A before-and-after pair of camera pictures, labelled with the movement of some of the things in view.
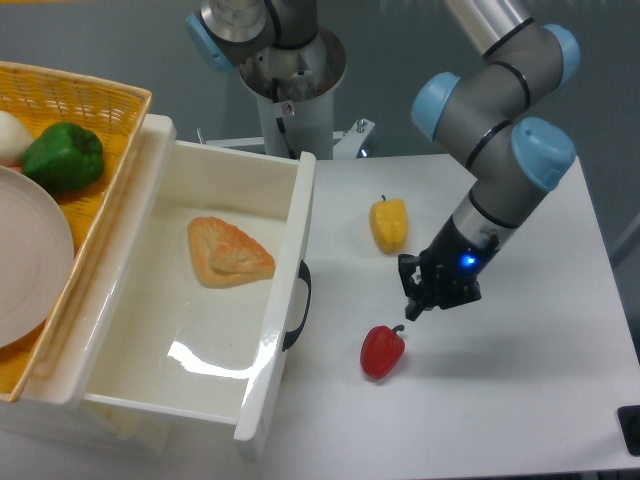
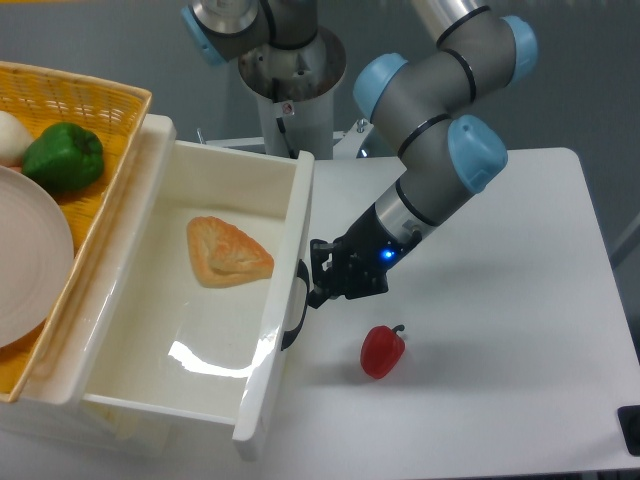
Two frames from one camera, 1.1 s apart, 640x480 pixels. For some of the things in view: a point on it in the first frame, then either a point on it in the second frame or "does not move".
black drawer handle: [304, 274] does not move
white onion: [15, 137] does not move
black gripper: [450, 269] -> [360, 259]
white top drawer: [185, 295] does not move
